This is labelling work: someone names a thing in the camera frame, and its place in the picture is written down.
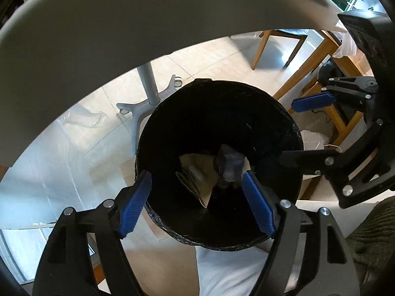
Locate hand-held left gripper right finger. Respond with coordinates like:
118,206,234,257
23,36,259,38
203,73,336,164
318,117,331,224
241,171,361,296

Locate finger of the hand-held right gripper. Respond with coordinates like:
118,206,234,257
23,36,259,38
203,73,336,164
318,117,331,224
277,119,395,209
292,76,379,121

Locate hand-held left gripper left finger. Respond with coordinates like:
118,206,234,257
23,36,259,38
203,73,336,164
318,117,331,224
32,169,153,296

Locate dark wrapper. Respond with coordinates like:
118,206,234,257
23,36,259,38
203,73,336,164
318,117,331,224
214,144,246,189

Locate brown paper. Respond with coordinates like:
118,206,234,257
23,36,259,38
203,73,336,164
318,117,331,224
175,152,223,209

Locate black trash bin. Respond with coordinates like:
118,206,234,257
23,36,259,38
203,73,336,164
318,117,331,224
134,79,305,251

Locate white plastic bag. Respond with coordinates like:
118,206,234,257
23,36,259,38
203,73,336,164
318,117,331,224
299,129,333,177

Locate wooden table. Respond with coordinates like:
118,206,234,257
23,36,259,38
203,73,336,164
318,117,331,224
273,30,375,149

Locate white crumpled plastic sheet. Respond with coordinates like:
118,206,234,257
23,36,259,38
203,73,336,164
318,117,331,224
331,20,360,58

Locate person's white pants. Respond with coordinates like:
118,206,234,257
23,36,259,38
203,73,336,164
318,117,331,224
194,200,353,296

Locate wooden chair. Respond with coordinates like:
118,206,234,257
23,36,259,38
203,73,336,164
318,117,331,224
251,29,309,70

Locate clear plastic bag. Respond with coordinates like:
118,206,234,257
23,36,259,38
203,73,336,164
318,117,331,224
62,103,109,129

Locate dark green garment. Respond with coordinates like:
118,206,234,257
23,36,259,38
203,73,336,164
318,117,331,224
345,195,395,296

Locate white pedestal table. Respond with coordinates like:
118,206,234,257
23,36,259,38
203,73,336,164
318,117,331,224
0,0,340,173

